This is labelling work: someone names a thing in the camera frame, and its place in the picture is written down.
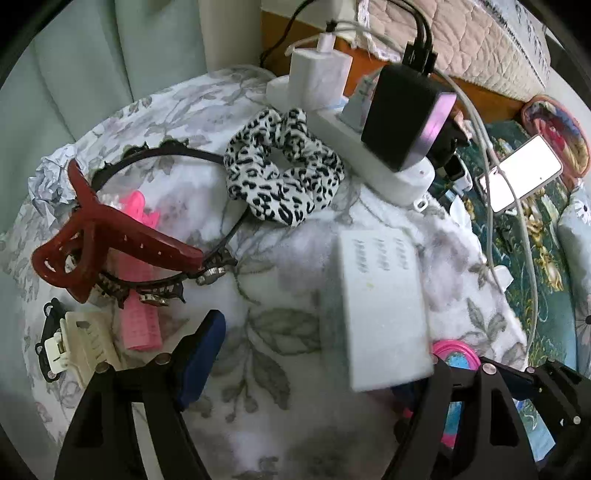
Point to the small white-edged device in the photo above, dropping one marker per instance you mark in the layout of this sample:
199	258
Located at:
459	173

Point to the white power strip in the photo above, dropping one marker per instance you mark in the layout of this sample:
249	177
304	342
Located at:
360	157

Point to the large white charger adapter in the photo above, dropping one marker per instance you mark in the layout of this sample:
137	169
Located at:
318	78

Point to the dark green patterned blanket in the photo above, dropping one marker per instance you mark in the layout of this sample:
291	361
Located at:
554	258

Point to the white paper ball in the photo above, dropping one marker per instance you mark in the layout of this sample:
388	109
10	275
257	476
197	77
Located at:
53	182

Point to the pink hair roller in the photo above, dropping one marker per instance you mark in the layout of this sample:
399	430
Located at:
141	323

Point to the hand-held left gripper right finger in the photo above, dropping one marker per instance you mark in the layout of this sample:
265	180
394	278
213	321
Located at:
480	415

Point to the small black white hair clip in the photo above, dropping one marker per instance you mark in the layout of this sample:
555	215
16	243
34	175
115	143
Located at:
51	344

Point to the leopard print scrunchie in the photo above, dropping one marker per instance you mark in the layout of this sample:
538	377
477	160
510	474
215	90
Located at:
277	184

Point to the pink round container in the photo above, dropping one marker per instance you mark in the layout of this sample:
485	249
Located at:
455	357

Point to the black rhinestone headband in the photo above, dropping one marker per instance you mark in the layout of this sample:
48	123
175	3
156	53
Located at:
152	156

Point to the small white plug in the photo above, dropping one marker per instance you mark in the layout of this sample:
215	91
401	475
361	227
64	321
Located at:
327	39

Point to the pale green curtain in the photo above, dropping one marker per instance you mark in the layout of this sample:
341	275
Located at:
92	60

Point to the dark red hair claw clip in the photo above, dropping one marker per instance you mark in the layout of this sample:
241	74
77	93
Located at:
138	240

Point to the white rectangular box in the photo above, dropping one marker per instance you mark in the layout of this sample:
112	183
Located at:
378	309

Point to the smartphone with lit screen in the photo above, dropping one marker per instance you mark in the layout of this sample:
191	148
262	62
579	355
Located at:
521	173

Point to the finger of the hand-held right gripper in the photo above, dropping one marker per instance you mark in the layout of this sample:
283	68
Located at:
519	383

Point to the colourful round cushion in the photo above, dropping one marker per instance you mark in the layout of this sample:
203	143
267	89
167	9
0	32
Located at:
561	127

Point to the black charger block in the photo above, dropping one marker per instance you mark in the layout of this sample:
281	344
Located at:
401	115

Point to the pale floral pillow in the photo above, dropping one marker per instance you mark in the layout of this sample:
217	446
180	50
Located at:
577	240

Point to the pink quilted mattress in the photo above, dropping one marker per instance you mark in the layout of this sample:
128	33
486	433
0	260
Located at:
471	41

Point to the printed white plug adapter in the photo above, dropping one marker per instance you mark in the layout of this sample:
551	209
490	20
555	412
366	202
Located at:
358	104

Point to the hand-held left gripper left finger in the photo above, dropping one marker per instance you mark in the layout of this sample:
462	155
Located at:
203	355

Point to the grey floral white blanket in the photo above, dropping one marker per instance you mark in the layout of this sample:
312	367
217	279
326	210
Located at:
277	286

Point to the cream hair claw clip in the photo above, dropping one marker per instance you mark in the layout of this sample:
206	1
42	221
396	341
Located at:
90	344

